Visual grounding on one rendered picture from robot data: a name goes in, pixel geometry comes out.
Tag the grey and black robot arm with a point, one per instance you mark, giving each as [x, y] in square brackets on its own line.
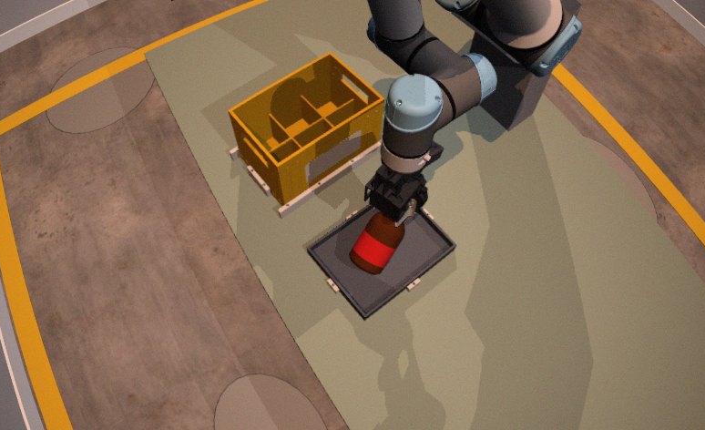
[536, 33]

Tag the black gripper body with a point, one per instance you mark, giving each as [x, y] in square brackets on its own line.
[392, 200]

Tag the brown bottle with red label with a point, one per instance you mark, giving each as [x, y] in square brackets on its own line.
[377, 243]

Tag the orange divided crate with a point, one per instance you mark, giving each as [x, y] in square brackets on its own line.
[310, 155]

